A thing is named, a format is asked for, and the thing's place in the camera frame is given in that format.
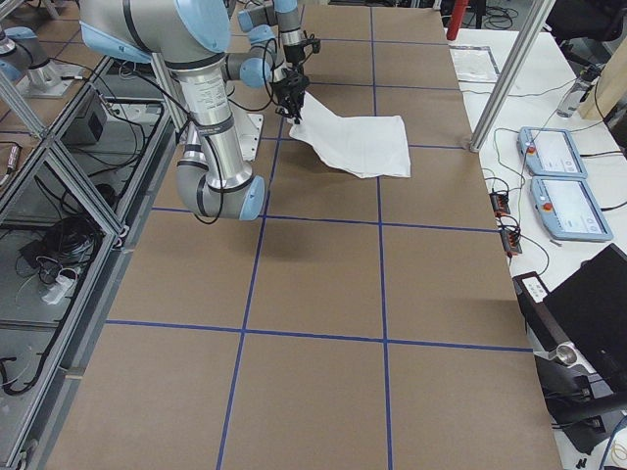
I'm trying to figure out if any white power strip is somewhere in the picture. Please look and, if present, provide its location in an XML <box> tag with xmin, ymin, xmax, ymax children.
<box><xmin>42</xmin><ymin>268</ymin><xmax>78</xmax><ymax>305</ymax></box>

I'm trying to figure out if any grey aluminium frame post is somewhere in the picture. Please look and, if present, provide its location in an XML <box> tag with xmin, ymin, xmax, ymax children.
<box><xmin>468</xmin><ymin>0</ymin><xmax>555</xmax><ymax>153</ymax></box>

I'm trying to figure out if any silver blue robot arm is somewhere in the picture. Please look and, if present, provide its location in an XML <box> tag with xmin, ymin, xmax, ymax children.
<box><xmin>80</xmin><ymin>1</ymin><xmax>319</xmax><ymax>223</ymax></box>
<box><xmin>237</xmin><ymin>0</ymin><xmax>306</xmax><ymax>72</ymax></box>

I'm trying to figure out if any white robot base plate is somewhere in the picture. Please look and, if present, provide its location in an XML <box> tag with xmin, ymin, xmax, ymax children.
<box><xmin>235</xmin><ymin>111</ymin><xmax>265</xmax><ymax>162</ymax></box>

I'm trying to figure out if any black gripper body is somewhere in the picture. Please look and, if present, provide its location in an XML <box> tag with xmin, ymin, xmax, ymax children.
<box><xmin>283</xmin><ymin>43</ymin><xmax>306</xmax><ymax>69</ymax></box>
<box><xmin>271</xmin><ymin>69</ymin><xmax>309</xmax><ymax>111</ymax></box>

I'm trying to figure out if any grey box under frame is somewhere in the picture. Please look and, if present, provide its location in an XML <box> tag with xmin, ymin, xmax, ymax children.
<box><xmin>62</xmin><ymin>94</ymin><xmax>107</xmax><ymax>145</ymax></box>

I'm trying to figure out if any aluminium side frame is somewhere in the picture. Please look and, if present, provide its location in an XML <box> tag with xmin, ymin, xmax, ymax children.
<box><xmin>1</xmin><ymin>45</ymin><xmax>175</xmax><ymax>469</ymax></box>

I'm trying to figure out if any brown paper table mat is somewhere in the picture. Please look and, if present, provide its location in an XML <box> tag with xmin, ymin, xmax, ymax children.
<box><xmin>46</xmin><ymin>6</ymin><xmax>561</xmax><ymax>469</ymax></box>

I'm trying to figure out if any blue grey teach pendant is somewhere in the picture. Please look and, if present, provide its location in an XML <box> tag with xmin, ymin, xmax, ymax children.
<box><xmin>517</xmin><ymin>126</ymin><xmax>588</xmax><ymax>179</ymax></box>
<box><xmin>530</xmin><ymin>176</ymin><xmax>613</xmax><ymax>242</ymax></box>

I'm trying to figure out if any black device with label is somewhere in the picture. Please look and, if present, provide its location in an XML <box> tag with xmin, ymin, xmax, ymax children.
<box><xmin>513</xmin><ymin>244</ymin><xmax>626</xmax><ymax>453</ymax></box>

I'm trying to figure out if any black orange connector board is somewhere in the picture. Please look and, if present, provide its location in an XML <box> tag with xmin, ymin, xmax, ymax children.
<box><xmin>489</xmin><ymin>191</ymin><xmax>511</xmax><ymax>217</ymax></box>
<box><xmin>499</xmin><ymin>226</ymin><xmax>522</xmax><ymax>258</ymax></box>

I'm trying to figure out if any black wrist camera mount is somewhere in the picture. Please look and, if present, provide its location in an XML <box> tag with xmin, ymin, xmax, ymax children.
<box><xmin>302</xmin><ymin>33</ymin><xmax>321</xmax><ymax>54</ymax></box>

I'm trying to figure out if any red fire extinguisher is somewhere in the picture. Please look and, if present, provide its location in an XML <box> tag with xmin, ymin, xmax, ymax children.
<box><xmin>446</xmin><ymin>0</ymin><xmax>469</xmax><ymax>41</ymax></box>

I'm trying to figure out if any white long-sleeve printed shirt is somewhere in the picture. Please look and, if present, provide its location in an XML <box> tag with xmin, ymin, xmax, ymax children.
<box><xmin>289</xmin><ymin>92</ymin><xmax>411</xmax><ymax>178</ymax></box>

